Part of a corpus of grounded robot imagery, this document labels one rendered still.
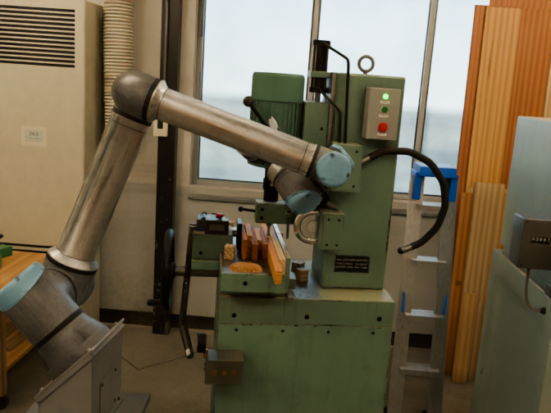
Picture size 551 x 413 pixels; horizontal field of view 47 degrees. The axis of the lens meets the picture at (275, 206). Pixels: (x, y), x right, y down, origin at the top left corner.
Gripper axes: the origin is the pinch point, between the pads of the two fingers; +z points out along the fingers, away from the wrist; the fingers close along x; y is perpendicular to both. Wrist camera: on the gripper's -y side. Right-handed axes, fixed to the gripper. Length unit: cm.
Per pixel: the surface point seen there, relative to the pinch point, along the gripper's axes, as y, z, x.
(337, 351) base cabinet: -50, -55, 21
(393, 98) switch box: -10.0, -14.7, -41.3
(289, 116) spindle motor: -5.7, 1.4, -12.3
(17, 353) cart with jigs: -69, 43, 147
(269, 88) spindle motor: 3.0, 8.1, -12.3
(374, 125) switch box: -12.6, -16.9, -31.8
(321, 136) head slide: -14.9, -5.6, -17.1
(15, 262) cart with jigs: -62, 84, 131
